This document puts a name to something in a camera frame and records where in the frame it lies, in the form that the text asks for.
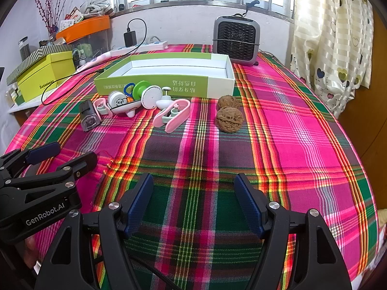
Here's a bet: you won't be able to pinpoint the white round disc toy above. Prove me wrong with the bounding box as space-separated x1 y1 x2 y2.
142 86 164 109

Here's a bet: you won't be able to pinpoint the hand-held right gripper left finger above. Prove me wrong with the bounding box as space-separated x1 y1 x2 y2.
34 173 154 290

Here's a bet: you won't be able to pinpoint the black bike light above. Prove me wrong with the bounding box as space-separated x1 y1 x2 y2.
79 100 102 132

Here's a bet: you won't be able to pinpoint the clear bin with orange lid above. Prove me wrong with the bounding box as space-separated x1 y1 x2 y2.
56 15 111 61

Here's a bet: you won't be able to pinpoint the pink and green plaid tablecloth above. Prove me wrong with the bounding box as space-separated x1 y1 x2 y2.
4 44 380 290

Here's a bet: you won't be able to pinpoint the white power strip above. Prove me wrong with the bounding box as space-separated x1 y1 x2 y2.
110 40 168 57

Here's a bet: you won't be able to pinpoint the large pink clip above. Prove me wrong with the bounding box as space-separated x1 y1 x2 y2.
152 99 191 133

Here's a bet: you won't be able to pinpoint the brown wooden panel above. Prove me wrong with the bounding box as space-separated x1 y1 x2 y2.
342 6 387 164

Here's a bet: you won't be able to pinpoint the colourful paper packets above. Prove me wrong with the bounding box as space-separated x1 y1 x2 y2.
59 7 83 34

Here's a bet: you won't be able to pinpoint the black charging cable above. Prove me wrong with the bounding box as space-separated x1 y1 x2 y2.
42 18 148 107

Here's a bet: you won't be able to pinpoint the clear plastic cap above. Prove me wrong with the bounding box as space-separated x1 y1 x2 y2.
108 91 127 109

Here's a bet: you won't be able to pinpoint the white boat-shaped toy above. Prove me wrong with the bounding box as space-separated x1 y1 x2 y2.
110 100 142 118

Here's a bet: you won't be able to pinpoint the yellow-green box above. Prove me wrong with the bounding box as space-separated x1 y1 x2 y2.
16 51 76 103

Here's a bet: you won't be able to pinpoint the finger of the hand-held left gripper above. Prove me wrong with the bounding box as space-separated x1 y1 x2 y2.
0 141 61 179
0 152 98 194

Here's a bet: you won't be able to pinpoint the green yo-yo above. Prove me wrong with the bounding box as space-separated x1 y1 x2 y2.
133 80 150 100

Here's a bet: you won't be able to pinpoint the black charger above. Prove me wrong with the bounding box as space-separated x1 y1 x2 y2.
123 31 137 48

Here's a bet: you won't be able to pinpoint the small pink clip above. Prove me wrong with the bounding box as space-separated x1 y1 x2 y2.
94 98 113 117

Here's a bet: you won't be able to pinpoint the white plastic bags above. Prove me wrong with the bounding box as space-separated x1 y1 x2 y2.
80 0 115 17

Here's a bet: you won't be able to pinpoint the striped gift box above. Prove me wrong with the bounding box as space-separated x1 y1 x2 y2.
6 44 74 85

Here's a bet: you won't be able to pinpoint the cream curtain with hearts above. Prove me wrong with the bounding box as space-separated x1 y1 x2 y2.
289 0 374 118

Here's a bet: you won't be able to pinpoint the green and white cardboard box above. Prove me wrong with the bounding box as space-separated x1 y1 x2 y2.
94 52 236 99

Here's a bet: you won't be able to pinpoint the white peg toy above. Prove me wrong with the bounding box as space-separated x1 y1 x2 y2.
157 87 173 109

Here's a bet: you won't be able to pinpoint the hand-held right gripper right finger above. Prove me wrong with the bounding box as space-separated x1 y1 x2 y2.
234 173 353 290

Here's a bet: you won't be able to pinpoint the dark glass jar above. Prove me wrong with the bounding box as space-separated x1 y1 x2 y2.
19 36 30 61

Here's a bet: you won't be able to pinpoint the grey space heater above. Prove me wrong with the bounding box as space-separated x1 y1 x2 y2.
212 14 263 66

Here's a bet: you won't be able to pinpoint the white and pink tube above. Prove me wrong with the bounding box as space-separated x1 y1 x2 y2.
75 51 112 73

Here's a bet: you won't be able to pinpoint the brown walnut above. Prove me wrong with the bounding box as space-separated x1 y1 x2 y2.
217 95 240 110
215 107 245 133

